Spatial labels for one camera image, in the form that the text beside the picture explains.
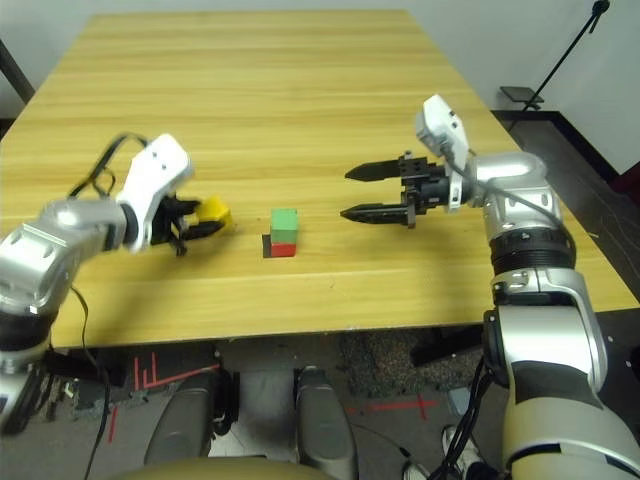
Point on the yellow wooden block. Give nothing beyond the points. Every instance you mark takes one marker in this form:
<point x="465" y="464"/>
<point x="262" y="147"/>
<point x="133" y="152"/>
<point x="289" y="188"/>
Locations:
<point x="214" y="210"/>

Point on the wooden side table black frame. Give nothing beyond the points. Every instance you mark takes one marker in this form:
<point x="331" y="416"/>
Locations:
<point x="15" y="75"/>

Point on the red tape cross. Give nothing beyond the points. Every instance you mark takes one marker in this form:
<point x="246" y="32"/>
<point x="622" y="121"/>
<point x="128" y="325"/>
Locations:
<point x="407" y="406"/>

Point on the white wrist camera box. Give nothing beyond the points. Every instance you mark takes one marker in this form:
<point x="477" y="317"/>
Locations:
<point x="440" y="125"/>
<point x="152" y="180"/>

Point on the white bystander sneaker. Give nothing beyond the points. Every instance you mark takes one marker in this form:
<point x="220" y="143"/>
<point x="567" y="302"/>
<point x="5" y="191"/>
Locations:
<point x="415" y="472"/>
<point x="470" y="455"/>

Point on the red wooden block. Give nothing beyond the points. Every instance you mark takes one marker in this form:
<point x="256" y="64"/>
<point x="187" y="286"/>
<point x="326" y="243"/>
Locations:
<point x="283" y="250"/>

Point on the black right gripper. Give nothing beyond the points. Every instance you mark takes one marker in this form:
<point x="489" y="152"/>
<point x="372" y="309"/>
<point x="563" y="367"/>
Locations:
<point x="425" y="187"/>

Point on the green wooden block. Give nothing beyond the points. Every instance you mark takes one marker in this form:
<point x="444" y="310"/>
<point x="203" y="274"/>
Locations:
<point x="285" y="225"/>

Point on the grey robot leg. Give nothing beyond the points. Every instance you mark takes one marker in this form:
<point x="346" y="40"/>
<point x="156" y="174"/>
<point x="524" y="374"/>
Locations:
<point x="325" y="430"/>
<point x="182" y="422"/>

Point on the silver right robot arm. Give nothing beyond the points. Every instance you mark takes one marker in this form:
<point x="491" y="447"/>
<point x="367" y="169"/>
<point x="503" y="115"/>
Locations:
<point x="545" y="340"/>

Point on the black stand with base plate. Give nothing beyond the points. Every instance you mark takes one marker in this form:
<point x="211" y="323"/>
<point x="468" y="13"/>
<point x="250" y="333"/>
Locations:
<point x="520" y="95"/>

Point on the tan robot torso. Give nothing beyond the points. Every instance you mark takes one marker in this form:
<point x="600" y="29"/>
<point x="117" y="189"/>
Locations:
<point x="220" y="471"/>

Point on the speckled grey floor mat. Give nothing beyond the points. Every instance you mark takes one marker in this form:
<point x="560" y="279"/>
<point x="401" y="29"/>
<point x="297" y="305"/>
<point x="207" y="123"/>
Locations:
<point x="380" y="362"/>

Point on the grey left robot leg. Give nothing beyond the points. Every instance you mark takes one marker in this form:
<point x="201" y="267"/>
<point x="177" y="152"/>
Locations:
<point x="182" y="422"/>

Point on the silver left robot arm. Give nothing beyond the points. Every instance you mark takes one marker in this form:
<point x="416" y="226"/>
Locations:
<point x="45" y="255"/>

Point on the black table frame beam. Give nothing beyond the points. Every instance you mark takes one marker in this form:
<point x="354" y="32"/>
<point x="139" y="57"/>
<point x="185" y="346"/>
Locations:
<point x="445" y="345"/>

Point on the grey right robot leg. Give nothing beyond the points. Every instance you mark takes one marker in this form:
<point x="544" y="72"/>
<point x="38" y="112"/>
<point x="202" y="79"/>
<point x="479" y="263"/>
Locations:
<point x="325" y="430"/>

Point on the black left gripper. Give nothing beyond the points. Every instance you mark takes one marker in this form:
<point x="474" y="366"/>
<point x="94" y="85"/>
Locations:
<point x="167" y="225"/>

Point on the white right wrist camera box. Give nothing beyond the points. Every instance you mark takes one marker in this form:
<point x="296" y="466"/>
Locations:
<point x="440" y="125"/>

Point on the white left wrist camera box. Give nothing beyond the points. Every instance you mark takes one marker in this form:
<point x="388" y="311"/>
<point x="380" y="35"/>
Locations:
<point x="152" y="180"/>

